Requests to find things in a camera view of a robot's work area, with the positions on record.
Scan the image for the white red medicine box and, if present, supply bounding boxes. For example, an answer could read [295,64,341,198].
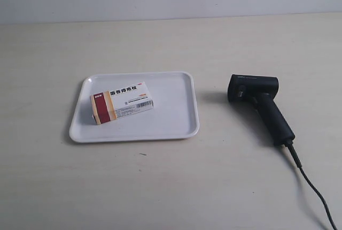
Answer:
[90,82,154,125]

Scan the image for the black handheld barcode scanner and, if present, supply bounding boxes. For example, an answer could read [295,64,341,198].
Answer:
[227,74,295,147]

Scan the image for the white plastic tray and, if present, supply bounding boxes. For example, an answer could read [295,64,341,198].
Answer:
[69,71,199,143]

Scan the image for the black scanner cable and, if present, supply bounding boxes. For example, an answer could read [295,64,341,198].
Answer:
[282,142,339,230]

